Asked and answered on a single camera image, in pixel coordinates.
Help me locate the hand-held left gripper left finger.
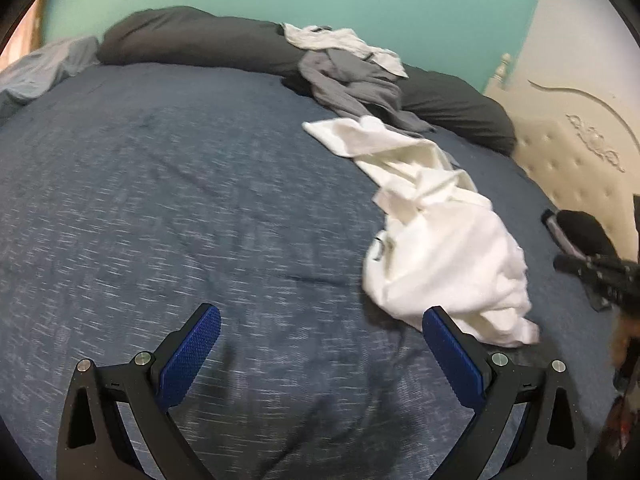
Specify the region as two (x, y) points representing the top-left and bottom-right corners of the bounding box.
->
(56, 303), (222, 480)

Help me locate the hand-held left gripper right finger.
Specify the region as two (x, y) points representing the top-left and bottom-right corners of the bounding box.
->
(421, 306), (588, 480)

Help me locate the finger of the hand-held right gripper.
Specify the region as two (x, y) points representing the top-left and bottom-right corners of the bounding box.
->
(554, 254), (598, 277)

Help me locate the white long-sleeve shirt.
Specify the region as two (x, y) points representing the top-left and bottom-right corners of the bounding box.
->
(302, 115), (541, 348)

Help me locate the black and grey garment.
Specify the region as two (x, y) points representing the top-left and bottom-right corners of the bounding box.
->
(541, 208), (618, 261)

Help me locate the cream tufted headboard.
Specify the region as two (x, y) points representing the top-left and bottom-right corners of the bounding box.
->
(482, 52), (640, 261)

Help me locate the blue speckled bedspread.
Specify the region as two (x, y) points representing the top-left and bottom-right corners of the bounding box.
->
(0, 62), (621, 480)

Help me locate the grey knit garment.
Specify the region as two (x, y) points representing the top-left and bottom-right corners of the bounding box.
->
(298, 46), (436, 136)

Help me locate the light blue bed sheet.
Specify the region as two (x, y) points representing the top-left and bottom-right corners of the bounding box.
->
(0, 36), (101, 116)

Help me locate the white printed garment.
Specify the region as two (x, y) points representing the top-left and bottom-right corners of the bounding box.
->
(282, 23), (408, 78)

